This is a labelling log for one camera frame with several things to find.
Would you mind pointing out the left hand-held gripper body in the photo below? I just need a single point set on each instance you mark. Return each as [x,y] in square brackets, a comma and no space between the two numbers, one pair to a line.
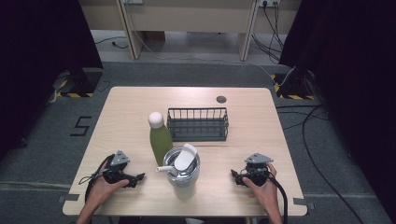
[120,158]

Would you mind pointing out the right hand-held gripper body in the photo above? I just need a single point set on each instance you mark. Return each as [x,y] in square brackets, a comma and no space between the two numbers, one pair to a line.
[258,158]

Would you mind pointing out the green bottle with white cap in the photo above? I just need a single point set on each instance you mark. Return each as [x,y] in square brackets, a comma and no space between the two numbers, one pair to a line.
[160,141]

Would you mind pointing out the person's right hand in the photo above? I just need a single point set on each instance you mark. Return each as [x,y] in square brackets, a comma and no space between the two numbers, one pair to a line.
[267,194]

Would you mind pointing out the person's left hand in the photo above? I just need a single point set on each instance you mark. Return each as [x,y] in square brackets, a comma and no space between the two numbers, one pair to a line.
[101,191]

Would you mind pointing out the white straw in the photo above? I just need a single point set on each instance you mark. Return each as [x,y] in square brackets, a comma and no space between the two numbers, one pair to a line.
[165,168]

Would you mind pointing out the steel tumbler with white lid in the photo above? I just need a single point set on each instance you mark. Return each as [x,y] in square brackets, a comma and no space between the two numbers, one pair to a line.
[183,180]

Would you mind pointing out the grey tape strip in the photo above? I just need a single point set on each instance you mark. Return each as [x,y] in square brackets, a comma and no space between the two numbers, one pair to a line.
[303,202]
[70,198]

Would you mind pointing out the round grey table grommet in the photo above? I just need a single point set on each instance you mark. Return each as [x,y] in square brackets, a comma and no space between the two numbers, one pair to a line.
[221,99]

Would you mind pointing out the black stand base striped tape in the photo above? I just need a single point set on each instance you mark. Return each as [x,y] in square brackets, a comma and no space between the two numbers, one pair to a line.
[292,87]
[79,84]

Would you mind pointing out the dark curtain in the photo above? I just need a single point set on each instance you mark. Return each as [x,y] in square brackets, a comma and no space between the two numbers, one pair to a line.
[37,62]
[351,77]

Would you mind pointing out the white power strip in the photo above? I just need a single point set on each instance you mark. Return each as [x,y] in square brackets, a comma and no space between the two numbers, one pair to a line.
[269,2]

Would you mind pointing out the beige background desk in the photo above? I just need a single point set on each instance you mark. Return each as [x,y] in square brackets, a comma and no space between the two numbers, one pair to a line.
[193,15]

